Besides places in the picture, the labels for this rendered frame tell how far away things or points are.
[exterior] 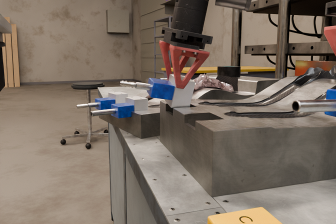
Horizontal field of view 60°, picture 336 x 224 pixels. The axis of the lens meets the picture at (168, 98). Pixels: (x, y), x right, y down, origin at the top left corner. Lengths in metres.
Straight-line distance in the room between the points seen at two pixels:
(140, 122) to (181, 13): 0.26
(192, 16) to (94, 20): 10.45
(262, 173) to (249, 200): 0.05
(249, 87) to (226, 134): 0.52
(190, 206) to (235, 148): 0.09
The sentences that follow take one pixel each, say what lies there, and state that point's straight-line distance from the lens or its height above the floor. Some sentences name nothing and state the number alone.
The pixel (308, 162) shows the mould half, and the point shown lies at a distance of 0.47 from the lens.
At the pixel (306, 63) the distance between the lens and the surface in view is 1.43.
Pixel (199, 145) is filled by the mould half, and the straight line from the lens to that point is 0.42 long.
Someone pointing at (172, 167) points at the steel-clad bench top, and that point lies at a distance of 0.50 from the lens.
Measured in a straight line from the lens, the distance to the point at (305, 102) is 0.30.
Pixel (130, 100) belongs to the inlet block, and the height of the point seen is 0.88.
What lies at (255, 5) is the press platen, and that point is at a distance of 1.81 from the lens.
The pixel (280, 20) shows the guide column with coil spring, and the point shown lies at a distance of 1.53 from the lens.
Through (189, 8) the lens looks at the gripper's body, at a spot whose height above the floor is 1.06.
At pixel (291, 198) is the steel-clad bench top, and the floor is 0.80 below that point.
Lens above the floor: 0.98
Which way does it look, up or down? 8 degrees down
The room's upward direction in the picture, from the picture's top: straight up
